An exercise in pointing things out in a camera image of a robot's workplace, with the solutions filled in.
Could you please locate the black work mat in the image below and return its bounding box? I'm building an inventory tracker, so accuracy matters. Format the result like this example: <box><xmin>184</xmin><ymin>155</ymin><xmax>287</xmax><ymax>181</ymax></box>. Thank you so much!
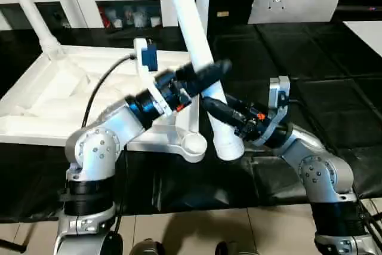
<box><xmin>0</xmin><ymin>20</ymin><xmax>382</xmax><ymax>223</ymax></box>

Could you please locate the white plastic table top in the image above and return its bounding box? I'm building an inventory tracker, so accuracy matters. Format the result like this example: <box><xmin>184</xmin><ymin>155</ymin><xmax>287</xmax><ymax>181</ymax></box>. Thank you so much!
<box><xmin>0</xmin><ymin>44</ymin><xmax>208</xmax><ymax>164</ymax></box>

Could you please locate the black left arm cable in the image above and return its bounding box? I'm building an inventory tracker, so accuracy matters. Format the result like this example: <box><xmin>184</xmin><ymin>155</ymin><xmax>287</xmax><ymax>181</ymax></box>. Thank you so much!
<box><xmin>81</xmin><ymin>53</ymin><xmax>138</xmax><ymax>239</ymax></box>

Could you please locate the black bar with red mark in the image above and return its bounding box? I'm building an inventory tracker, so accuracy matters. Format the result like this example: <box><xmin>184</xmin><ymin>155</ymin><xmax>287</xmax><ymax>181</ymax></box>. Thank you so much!
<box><xmin>336</xmin><ymin>5</ymin><xmax>382</xmax><ymax>13</ymax></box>

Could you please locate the white flat board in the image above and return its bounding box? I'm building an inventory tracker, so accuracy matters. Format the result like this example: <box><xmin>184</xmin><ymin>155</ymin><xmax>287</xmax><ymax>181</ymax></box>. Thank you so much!
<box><xmin>343</xmin><ymin>20</ymin><xmax>382</xmax><ymax>55</ymax></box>

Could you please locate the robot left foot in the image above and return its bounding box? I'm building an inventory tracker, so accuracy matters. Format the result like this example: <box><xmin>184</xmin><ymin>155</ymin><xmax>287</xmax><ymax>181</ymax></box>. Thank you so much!
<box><xmin>131</xmin><ymin>238</ymin><xmax>165</xmax><ymax>255</ymax></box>

